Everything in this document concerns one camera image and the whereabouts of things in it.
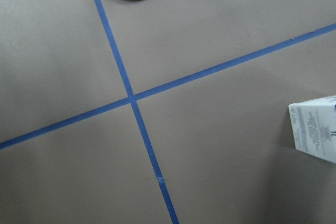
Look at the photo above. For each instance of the blue white milk carton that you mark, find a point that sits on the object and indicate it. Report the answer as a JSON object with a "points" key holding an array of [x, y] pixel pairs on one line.
{"points": [[313, 127]]}

